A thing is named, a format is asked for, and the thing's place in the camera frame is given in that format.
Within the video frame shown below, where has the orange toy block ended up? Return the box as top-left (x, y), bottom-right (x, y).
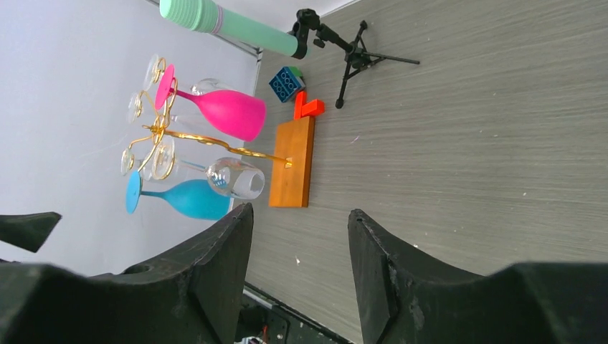
top-left (293, 90), bottom-right (326, 120)

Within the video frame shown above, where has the orange wooden rack base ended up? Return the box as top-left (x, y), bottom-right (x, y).
top-left (269, 117), bottom-right (315, 208)

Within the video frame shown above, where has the pink wine glass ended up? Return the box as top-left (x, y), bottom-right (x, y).
top-left (154, 64), bottom-right (267, 141)

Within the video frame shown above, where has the mint green microphone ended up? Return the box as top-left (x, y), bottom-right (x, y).
top-left (159, 0), bottom-right (308, 59)

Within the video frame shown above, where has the blue toy brick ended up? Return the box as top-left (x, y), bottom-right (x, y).
top-left (269, 66), bottom-right (305, 103)

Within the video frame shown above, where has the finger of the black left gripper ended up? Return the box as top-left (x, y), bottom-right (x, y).
top-left (1, 211), bottom-right (62, 253)

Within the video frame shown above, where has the gold wire glass rack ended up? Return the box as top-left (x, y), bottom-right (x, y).
top-left (127, 58), bottom-right (286, 163)

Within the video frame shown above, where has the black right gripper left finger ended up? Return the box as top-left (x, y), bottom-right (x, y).
top-left (1, 204), bottom-right (254, 343)

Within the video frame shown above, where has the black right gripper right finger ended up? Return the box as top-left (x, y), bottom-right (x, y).
top-left (348, 209), bottom-right (607, 343)

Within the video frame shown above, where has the blue wine glass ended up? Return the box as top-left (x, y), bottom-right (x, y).
top-left (125, 171), bottom-right (231, 221)

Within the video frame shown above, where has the clear wine glass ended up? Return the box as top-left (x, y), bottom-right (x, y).
top-left (143, 54), bottom-right (234, 95)
top-left (126, 92), bottom-right (204, 126)
top-left (120, 148), bottom-right (153, 181)
top-left (151, 136), bottom-right (265, 200)

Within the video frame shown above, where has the black mini tripod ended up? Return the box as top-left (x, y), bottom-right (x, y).
top-left (288, 9), bottom-right (420, 109)

